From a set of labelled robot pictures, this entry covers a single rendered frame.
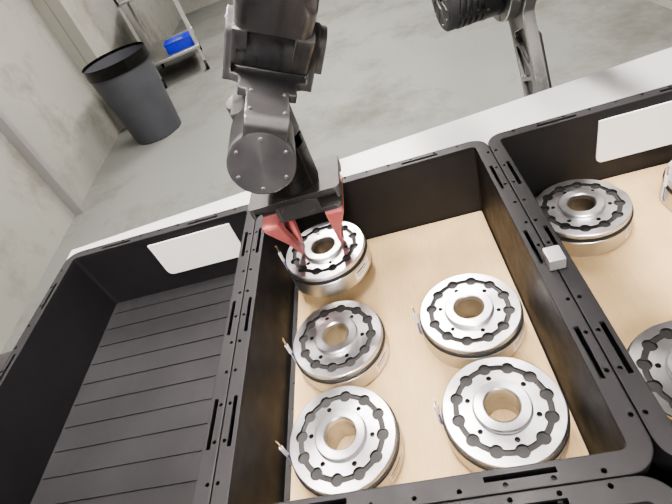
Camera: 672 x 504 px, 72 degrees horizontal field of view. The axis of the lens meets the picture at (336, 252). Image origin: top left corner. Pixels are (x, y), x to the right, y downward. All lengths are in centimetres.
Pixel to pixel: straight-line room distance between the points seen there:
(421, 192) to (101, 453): 49
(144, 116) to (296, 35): 334
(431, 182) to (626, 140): 24
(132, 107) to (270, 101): 332
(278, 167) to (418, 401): 26
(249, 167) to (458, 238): 32
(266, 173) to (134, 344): 40
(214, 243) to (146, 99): 306
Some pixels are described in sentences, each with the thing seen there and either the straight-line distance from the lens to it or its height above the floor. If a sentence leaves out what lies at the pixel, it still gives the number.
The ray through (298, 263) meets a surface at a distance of 56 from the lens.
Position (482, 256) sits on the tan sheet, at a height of 83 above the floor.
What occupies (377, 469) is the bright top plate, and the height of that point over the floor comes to 86.
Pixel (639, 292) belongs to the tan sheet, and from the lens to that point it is 56.
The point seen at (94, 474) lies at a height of 83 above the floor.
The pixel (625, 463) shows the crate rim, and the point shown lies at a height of 93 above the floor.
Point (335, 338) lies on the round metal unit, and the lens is 53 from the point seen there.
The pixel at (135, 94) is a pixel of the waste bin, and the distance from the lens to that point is 366.
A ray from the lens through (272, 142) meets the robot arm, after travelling 38.
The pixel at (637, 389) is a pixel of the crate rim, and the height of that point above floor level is 93.
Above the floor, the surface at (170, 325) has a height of 83.
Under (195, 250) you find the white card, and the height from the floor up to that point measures 89.
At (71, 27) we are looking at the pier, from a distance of 421.
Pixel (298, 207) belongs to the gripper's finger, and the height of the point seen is 98.
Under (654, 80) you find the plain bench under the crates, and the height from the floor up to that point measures 70.
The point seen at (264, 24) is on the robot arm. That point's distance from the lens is 39.
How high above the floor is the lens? 125
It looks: 40 degrees down
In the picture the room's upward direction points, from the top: 23 degrees counter-clockwise
